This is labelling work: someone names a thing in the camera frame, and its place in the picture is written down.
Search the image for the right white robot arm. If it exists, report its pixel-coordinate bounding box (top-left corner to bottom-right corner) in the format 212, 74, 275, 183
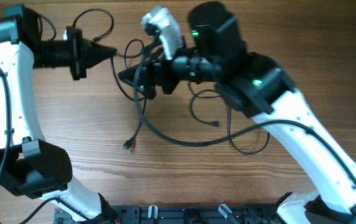
118, 1, 356, 223

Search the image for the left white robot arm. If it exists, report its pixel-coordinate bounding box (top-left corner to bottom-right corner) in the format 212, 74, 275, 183
0, 4, 121, 223

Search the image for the black metal base rail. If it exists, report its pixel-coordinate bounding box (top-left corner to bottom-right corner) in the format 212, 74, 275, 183
53, 203, 281, 224

